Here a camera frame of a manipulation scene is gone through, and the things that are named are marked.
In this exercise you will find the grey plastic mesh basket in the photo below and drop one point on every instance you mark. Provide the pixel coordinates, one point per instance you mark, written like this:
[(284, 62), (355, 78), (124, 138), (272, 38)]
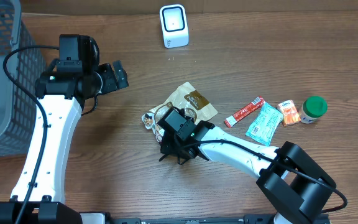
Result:
[(17, 110)]

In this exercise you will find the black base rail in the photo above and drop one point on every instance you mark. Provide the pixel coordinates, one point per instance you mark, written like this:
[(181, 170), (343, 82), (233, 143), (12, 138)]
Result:
[(185, 221)]

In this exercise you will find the beige brown snack bag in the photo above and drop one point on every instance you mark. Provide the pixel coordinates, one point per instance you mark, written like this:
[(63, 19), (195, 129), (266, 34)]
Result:
[(184, 97)]

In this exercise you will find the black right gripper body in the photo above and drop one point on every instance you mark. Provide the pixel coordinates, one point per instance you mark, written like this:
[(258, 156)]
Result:
[(169, 149)]

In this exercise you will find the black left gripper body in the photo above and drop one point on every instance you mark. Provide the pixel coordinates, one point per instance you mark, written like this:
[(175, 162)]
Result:
[(114, 79)]

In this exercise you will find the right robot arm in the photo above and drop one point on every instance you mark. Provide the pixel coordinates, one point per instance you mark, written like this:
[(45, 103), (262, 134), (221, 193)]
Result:
[(296, 186)]

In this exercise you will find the teal snack packet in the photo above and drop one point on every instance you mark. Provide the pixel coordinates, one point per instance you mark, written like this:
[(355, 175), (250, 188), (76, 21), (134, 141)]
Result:
[(263, 127)]

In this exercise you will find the green lid small jar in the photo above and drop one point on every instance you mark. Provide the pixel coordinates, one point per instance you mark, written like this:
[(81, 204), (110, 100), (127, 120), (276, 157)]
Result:
[(312, 109)]

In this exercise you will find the red stick snack packet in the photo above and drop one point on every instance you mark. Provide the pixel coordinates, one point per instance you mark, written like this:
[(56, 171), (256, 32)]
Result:
[(245, 111)]

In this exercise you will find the orange small snack packet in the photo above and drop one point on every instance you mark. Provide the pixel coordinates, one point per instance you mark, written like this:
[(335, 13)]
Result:
[(289, 112)]

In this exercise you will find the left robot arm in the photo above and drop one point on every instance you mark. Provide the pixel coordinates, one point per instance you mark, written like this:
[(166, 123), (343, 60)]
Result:
[(39, 195)]

